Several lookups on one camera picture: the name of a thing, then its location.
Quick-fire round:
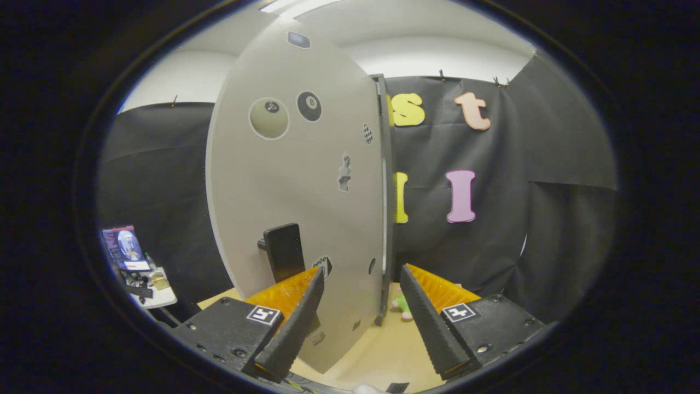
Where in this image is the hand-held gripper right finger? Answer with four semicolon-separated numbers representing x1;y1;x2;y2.
399;264;547;381

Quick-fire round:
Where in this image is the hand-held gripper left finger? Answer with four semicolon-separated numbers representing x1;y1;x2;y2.
171;266;325;384

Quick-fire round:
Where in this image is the black door handle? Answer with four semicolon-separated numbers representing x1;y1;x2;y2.
258;223;307;284

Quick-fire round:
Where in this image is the grey shoe cabinet door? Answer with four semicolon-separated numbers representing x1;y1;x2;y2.
206;16;387;374

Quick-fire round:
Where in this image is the grey shoe cabinet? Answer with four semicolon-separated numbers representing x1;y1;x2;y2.
372;74;398;327

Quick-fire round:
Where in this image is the green plush toy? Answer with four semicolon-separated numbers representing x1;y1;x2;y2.
392;293;414;321

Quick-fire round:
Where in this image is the black backdrop cloth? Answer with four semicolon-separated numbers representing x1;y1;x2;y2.
98;52;620;325

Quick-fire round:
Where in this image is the white side table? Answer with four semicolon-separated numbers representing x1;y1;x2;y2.
129;267;178;310

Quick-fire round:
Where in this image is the printed picture board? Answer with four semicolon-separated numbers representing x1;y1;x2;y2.
101;225;151;273

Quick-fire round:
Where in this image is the ceiling light panel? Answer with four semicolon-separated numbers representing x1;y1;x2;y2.
260;0;343;17

